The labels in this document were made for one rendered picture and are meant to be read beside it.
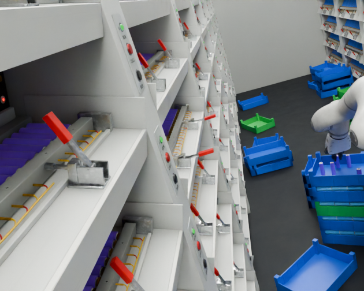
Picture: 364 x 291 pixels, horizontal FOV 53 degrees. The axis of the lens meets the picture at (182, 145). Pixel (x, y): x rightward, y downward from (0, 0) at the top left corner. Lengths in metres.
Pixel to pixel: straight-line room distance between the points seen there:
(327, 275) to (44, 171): 1.52
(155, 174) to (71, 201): 0.24
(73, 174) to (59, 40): 0.14
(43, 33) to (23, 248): 0.19
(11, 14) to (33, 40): 0.04
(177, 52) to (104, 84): 0.70
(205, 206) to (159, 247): 0.46
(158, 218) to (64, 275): 0.35
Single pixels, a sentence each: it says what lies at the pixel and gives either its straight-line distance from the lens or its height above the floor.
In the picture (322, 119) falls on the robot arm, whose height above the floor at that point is 0.67.
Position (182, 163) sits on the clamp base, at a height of 0.90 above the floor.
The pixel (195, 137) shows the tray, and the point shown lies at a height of 0.89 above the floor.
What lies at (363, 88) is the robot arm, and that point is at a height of 0.83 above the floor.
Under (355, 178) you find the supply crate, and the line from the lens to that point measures 1.73.
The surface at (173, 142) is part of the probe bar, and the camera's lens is 0.94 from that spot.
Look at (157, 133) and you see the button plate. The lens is 0.62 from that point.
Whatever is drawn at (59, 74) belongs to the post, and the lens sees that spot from 0.59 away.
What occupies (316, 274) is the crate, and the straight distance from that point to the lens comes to 1.81.
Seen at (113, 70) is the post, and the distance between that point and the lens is 0.56.
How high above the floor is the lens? 1.22
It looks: 19 degrees down
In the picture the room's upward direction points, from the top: 18 degrees counter-clockwise
